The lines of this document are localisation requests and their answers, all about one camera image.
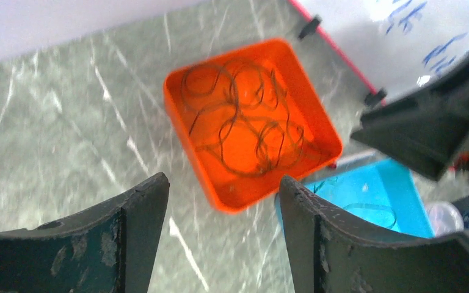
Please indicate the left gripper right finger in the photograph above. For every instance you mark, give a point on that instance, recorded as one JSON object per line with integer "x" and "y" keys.
{"x": 332, "y": 250}

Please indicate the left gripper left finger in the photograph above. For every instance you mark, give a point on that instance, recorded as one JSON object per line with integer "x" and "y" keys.
{"x": 109, "y": 247}

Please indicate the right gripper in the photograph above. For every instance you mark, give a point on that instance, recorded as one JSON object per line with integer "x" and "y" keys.
{"x": 427, "y": 130}

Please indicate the white marker pen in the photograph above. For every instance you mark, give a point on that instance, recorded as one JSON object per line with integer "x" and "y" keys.
{"x": 349, "y": 159}

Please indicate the black whiteboard clip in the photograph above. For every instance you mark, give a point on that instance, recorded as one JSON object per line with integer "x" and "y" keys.
{"x": 310, "y": 28}
{"x": 373, "y": 99}

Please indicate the light blue square tray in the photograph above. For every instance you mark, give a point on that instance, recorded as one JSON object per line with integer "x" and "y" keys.
{"x": 382, "y": 193}

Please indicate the clear plastic cup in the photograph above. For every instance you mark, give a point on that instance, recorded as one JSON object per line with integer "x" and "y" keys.
{"x": 444, "y": 218}

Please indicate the pink framed whiteboard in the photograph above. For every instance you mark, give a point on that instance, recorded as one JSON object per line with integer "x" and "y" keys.
{"x": 396, "y": 45}

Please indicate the orange square tray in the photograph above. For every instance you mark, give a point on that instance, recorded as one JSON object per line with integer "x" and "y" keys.
{"x": 246, "y": 118}

